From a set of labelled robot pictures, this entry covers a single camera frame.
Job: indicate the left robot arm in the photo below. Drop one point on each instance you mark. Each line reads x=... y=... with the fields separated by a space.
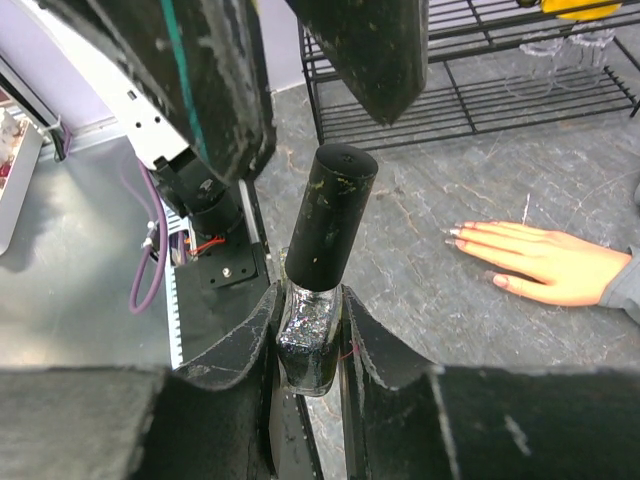
x=188 y=81

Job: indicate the slotted cable duct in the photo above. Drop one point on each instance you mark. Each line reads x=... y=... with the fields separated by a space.
x=175 y=225

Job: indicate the yellow cup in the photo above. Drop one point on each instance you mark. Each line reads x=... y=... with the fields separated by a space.
x=579 y=10

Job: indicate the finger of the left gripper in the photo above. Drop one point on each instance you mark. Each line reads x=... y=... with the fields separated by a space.
x=176 y=75
x=379 y=49

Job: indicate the clear plastic bottle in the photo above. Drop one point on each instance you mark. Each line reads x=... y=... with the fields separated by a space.
x=574 y=62

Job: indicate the black wire basket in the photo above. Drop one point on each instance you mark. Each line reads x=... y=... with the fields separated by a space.
x=479 y=81

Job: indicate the mannequin hand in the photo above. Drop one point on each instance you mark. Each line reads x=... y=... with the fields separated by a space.
x=548 y=266

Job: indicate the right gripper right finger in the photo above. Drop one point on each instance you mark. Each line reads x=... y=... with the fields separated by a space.
x=405 y=417

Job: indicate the grey shirt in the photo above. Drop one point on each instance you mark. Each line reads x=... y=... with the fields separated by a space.
x=623 y=292

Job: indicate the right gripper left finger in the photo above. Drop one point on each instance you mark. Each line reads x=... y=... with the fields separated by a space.
x=204 y=420

